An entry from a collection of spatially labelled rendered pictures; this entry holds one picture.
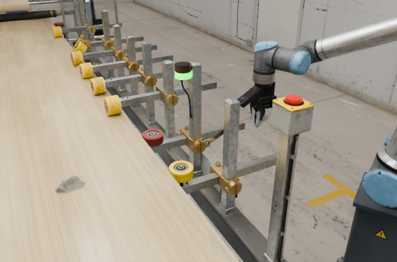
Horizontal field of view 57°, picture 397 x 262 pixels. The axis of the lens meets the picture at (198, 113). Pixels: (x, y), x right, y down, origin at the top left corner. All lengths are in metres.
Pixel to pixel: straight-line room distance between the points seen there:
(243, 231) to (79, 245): 0.54
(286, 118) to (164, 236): 0.42
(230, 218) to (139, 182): 0.36
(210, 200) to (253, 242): 0.24
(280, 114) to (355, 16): 3.41
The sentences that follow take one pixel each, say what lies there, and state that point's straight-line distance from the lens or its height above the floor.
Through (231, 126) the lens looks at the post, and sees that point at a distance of 1.13.
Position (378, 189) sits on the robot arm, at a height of 0.78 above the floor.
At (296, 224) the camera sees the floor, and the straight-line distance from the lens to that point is 2.39.
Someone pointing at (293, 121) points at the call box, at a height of 1.19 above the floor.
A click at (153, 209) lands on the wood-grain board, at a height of 0.90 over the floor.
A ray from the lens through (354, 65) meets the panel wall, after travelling 4.29.
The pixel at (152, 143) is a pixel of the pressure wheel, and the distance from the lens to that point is 1.35.
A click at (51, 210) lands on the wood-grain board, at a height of 0.90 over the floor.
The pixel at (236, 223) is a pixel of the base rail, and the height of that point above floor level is 0.70.
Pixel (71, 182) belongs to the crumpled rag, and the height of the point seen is 0.91.
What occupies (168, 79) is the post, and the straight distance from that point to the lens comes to 1.54.
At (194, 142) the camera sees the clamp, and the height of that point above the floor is 0.86.
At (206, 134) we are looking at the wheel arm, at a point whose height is 0.85.
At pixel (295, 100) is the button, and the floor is 1.23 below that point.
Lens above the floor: 1.57
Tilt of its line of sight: 26 degrees down
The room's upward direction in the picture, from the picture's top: straight up
